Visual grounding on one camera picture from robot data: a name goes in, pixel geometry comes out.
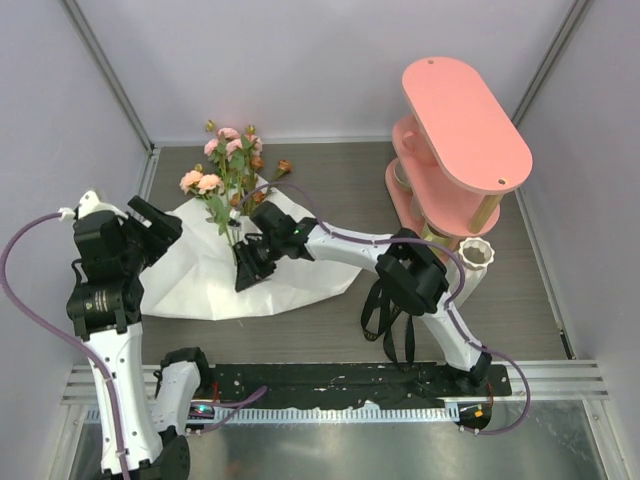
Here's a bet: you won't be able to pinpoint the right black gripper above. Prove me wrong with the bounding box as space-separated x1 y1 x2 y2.
234 234 286 292

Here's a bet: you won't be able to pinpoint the white wrapping paper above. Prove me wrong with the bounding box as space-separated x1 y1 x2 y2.
141 170 361 321

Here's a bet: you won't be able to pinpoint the black ribbon strap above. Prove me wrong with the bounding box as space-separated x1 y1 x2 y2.
360 277 419 369

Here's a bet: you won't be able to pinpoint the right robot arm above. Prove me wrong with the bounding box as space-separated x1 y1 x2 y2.
233 201 492 395

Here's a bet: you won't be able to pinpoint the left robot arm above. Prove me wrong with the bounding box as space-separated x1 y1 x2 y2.
66 190 213 479

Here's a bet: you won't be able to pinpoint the pink rose bouquet flowers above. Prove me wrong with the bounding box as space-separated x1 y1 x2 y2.
179 120 273 246

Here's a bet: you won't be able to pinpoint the white ribbed vase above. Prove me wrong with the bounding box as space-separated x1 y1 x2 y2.
454 237 495 308

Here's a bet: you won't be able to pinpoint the yellow-green mug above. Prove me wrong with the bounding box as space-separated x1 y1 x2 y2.
420 221 457 249

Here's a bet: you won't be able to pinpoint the pink cup on shelf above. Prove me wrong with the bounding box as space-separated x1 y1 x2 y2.
401 130 422 156

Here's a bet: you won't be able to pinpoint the pink three-tier shelf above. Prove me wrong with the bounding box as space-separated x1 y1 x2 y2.
385 57 533 249

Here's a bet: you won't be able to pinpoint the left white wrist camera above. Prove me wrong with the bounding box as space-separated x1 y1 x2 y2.
58 189 128 221

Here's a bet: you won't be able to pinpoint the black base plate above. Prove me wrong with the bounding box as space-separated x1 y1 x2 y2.
206 362 512 410

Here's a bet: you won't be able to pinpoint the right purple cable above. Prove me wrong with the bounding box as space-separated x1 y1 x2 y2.
235 182 531 435

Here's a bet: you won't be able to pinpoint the white slotted cable duct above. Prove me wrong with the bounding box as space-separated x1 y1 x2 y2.
187 402 459 425

